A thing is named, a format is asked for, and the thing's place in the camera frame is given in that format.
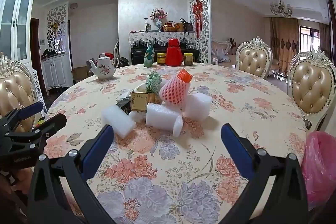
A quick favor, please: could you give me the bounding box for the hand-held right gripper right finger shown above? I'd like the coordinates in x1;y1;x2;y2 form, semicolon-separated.
220;123;309;224

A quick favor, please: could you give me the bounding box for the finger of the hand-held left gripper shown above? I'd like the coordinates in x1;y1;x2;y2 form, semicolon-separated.
5;113;68;151
0;101;45;133

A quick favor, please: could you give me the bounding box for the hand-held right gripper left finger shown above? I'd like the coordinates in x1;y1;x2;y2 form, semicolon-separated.
28;124;116;224

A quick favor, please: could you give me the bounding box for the green striped cloth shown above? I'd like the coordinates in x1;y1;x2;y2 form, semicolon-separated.
145;72;162;93

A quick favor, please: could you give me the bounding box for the pink plastic bag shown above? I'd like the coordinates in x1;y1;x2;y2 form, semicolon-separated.
301;131;336;210

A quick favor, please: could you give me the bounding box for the pink foam fruit net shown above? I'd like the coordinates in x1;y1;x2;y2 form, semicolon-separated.
159;76;191;106

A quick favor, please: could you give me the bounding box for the person's left hand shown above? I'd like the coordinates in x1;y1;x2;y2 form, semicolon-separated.
0;168;33;211

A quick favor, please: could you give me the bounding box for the white carved panel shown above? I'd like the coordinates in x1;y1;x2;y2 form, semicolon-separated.
33;69;48;113

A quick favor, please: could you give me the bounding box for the beige tufted dining chair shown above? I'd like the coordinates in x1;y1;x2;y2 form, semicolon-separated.
287;47;336;132
0;52;36;132
235;36;273;79

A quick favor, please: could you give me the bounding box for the white foam block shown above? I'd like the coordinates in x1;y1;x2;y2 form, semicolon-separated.
184;94;213;121
101;105;136;139

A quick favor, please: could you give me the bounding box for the low white cabinet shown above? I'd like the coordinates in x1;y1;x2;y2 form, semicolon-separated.
41;52;74;90

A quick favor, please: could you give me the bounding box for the black cardboard box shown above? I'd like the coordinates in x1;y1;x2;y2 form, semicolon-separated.
116;98;132;115

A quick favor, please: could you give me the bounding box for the dark wooden door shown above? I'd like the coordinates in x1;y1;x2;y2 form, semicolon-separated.
30;17;48;96

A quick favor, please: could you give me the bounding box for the gold cardboard box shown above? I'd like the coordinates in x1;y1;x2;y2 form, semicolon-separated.
130;91;163;111

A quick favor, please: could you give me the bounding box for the floral tablecloth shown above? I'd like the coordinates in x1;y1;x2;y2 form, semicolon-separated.
43;63;307;224

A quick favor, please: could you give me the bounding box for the white floral teapot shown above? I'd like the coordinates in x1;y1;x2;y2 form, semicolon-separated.
88;53;120;81

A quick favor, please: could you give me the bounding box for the tall white glass cabinet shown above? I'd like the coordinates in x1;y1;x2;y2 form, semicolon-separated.
0;0;36;64

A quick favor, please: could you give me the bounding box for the white lattice screen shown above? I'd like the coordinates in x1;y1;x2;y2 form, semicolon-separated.
47;2;69;54
188;0;210;64

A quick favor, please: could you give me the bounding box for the orange foam fruit net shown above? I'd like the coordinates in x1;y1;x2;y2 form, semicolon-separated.
176;69;194;83

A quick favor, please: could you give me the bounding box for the black upright piano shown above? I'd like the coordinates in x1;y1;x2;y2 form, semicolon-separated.
130;46;200;65

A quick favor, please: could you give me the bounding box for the white carved sofa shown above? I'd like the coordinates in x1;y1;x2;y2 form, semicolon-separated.
211;39;237;64

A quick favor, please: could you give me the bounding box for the green painted bottle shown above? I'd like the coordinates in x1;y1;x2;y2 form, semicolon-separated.
143;43;155;68

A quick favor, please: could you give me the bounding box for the red thermos jug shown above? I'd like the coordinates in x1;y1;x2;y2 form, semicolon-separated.
165;39;183;67

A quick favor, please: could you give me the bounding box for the brown patterned curtain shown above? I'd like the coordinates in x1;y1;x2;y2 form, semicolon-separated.
270;17;300;72
319;22;331;56

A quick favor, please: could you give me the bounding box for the floral fringed piano cover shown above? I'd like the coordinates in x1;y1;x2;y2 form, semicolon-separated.
129;31;197;47

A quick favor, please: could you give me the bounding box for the window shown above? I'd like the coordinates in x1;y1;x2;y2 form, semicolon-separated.
299;26;320;56

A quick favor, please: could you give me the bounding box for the dark handbag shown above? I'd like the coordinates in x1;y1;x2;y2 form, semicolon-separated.
180;18;193;31

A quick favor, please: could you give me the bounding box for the vase with pink flowers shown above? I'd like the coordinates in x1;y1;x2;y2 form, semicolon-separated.
150;8;168;31

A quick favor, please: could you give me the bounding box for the chandelier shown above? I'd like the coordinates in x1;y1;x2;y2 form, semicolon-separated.
270;0;294;17

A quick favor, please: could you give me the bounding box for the red knot wall hanging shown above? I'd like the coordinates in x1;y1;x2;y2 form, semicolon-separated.
192;0;202;34

